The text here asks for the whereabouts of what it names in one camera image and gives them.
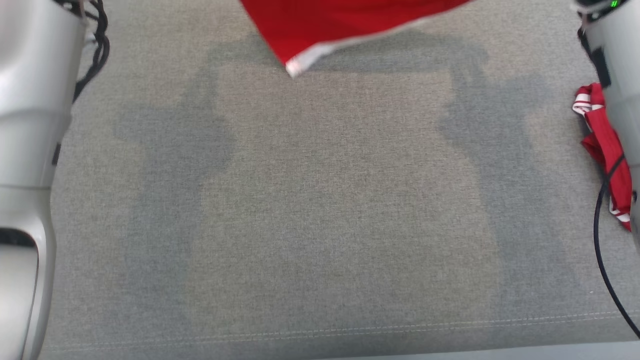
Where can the red shorts with white trim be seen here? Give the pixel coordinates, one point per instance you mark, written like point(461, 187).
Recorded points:
point(607, 145)

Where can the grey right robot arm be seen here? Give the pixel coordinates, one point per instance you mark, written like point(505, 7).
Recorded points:
point(622, 60)

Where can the red Bulls 23 jersey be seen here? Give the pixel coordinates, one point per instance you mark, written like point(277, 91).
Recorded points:
point(325, 25)

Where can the grey fabric sofa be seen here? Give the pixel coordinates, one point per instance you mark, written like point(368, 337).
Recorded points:
point(325, 200)

